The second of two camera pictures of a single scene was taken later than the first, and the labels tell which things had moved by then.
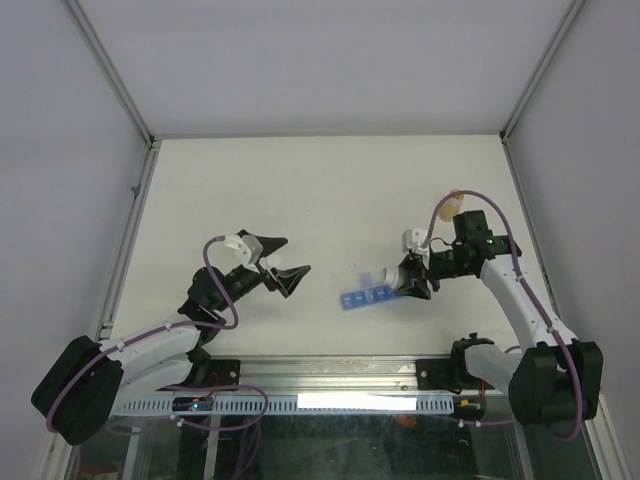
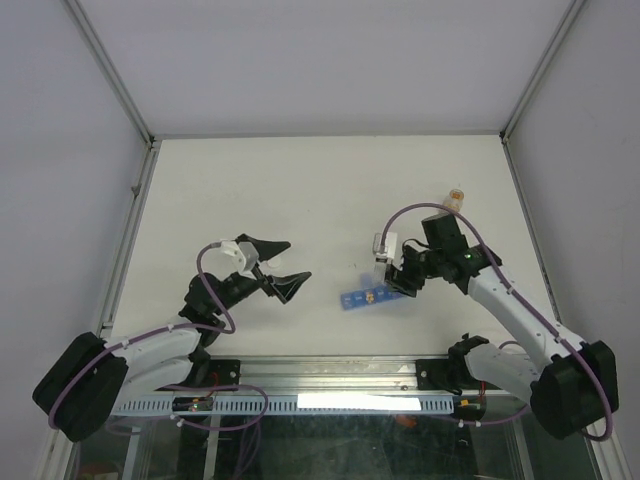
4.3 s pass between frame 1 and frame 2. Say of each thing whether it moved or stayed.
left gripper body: stayed
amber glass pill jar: stayed
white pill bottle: moved
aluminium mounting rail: stayed
